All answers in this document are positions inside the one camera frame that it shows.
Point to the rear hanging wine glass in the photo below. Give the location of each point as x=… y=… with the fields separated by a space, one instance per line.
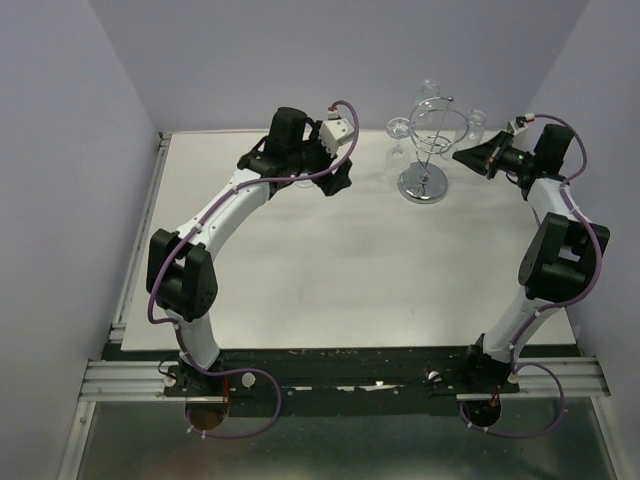
x=429 y=89

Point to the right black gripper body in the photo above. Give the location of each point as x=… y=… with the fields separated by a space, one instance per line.
x=512 y=160

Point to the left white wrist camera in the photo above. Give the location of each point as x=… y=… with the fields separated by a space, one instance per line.
x=334 y=133

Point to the chrome wine glass rack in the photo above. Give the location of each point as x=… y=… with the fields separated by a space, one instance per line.
x=423 y=182

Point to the aluminium front rail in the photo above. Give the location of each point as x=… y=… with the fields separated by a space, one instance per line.
x=123 y=381

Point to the right hanging wine glass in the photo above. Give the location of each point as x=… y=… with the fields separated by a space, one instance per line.
x=470 y=131

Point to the aluminium rail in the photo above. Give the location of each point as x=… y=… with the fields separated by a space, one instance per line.
x=123 y=381
x=136 y=261

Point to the left hanging wine glass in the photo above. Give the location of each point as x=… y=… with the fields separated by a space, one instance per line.
x=397 y=158

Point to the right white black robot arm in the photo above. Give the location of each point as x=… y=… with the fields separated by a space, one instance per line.
x=562 y=262

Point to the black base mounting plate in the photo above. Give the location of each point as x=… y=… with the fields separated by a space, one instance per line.
x=329 y=382

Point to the clear wine glass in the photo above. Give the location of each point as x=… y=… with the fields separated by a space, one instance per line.
x=304 y=182

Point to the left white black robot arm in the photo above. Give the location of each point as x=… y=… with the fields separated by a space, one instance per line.
x=180 y=277

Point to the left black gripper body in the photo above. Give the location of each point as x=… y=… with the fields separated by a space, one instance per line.
x=314 y=158

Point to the hanging wine glass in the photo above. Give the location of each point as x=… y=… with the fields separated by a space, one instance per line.
x=397 y=158
x=429 y=89
x=470 y=131

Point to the aluminium left side rail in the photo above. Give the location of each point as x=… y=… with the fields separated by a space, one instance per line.
x=136 y=261

